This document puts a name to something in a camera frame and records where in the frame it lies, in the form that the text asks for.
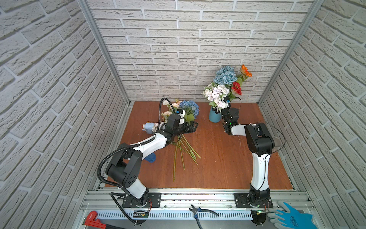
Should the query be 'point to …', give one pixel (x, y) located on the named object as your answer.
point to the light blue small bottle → (148, 127)
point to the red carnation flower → (236, 88)
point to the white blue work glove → (293, 219)
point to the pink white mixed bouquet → (215, 94)
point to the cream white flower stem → (166, 102)
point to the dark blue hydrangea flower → (192, 109)
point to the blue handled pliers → (195, 210)
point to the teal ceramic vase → (213, 117)
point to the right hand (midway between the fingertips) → (217, 96)
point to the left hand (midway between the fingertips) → (193, 122)
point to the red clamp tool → (90, 220)
